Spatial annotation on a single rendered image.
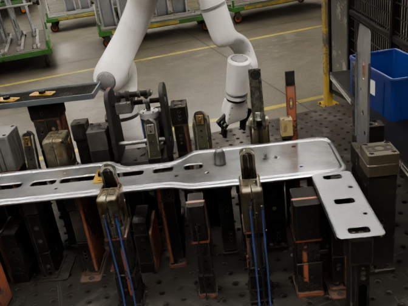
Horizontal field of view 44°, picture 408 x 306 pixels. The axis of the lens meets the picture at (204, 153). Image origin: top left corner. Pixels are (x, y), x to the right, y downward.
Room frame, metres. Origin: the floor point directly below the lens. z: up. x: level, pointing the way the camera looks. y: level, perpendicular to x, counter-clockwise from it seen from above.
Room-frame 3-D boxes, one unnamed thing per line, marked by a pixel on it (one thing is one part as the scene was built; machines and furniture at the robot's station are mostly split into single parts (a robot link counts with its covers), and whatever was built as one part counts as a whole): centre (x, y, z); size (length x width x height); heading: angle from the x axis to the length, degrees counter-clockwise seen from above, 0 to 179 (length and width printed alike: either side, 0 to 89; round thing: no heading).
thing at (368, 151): (1.11, -0.43, 0.88); 0.08 x 0.08 x 0.36; 87
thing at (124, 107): (1.48, 0.19, 0.94); 0.18 x 0.13 x 0.49; 87
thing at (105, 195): (1.11, 0.25, 0.87); 0.12 x 0.09 x 0.35; 177
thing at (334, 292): (1.05, -0.31, 0.84); 0.11 x 0.06 x 0.29; 177
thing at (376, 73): (1.48, -0.62, 1.10); 0.30 x 0.17 x 0.13; 5
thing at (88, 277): (1.29, 0.38, 0.84); 0.17 x 0.06 x 0.29; 177
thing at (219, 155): (1.27, -0.04, 1.02); 0.03 x 0.03 x 0.07
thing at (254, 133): (1.42, -0.18, 0.88); 0.07 x 0.06 x 0.35; 177
